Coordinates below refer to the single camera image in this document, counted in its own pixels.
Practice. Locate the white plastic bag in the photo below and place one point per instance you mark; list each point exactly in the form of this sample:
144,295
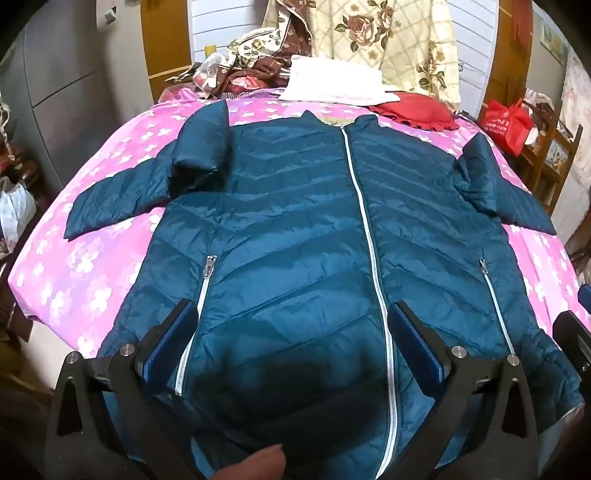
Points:
16,212

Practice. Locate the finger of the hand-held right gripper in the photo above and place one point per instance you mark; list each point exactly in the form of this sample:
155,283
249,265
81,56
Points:
572,330

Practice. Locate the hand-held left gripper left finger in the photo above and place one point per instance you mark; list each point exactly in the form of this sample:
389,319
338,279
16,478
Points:
164,344

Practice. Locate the white pillow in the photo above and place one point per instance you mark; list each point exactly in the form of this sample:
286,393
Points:
332,78

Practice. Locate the pale floral bedding bundle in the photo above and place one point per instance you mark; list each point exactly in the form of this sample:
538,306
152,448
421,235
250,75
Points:
577,92

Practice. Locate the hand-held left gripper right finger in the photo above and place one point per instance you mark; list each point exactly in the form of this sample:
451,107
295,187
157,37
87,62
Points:
422,344

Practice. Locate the wooden chair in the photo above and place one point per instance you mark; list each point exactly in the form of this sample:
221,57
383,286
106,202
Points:
554,157

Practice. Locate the teal quilted down jacket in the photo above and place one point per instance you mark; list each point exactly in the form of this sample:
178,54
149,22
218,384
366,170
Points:
295,207

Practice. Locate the cream rose-print quilt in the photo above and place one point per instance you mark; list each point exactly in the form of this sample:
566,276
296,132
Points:
383,41

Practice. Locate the red shopping bag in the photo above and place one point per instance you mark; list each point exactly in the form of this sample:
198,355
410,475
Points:
508,124

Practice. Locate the grey cabinet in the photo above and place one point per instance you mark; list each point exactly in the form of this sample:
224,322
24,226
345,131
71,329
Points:
64,92

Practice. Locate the brown floral cloth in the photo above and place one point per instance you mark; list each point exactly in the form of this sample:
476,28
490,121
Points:
258,60

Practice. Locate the white panelled headboard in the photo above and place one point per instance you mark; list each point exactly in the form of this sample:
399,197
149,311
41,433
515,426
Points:
221,23

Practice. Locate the pink floral bed sheet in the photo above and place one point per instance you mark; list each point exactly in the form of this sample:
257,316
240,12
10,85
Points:
115,240

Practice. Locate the person's left hand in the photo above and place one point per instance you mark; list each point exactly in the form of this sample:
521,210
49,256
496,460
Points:
251,464

